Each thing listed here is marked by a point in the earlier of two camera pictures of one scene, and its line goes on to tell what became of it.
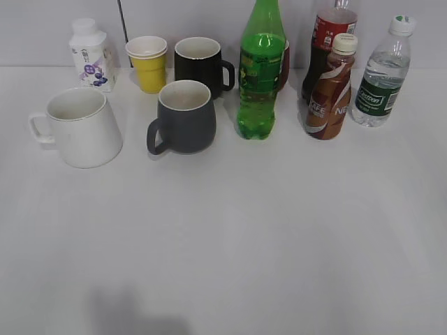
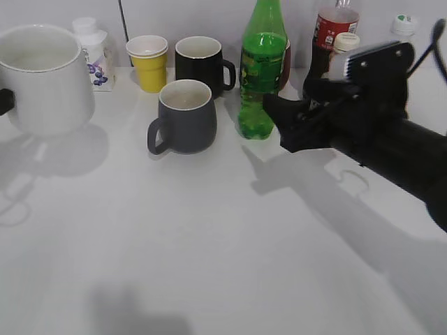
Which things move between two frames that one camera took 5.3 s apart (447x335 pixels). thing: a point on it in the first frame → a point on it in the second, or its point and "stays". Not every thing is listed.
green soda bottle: x=261 y=65 stays
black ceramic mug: x=198 y=58 stays
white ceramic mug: x=81 y=123 → x=45 y=65
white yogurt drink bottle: x=93 y=61 stays
